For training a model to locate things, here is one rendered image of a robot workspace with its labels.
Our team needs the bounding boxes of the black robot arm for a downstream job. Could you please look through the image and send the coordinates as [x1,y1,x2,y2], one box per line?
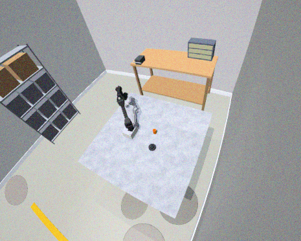
[115,86,134,132]

